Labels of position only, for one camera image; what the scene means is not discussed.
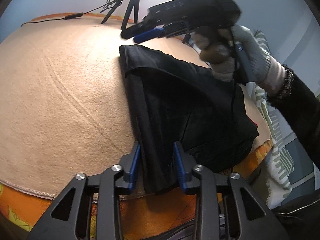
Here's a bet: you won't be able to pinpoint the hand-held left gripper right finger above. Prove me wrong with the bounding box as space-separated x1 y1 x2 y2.
173 141 290 240

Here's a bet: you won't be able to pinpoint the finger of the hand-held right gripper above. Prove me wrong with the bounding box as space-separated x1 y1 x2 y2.
133 28 166 43
121 21 163 39

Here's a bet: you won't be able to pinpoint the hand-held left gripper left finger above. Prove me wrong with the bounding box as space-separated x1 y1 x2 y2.
26 142 142 240

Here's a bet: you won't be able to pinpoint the black pants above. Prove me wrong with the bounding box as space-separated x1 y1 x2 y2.
119 44 259 195

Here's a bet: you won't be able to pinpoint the person's right forearm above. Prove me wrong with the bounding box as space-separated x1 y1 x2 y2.
265 65 320 170

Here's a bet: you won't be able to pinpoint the person's right hand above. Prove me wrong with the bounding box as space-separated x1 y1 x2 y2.
211 25 287 94

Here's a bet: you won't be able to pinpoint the small black tripod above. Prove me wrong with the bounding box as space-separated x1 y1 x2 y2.
101 0 148 30

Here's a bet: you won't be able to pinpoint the beige blanket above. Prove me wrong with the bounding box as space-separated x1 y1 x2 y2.
0 14 273 200

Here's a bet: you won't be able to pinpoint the green patterned pillow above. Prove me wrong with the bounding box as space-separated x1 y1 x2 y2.
250 30 320 209

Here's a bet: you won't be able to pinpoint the orange floral bed sheet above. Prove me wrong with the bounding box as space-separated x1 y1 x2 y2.
0 12 274 240

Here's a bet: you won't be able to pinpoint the person's black jacket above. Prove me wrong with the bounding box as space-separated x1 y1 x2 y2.
271 165 320 240

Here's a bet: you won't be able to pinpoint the black cable with switch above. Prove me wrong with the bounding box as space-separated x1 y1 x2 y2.
20 0 128 27

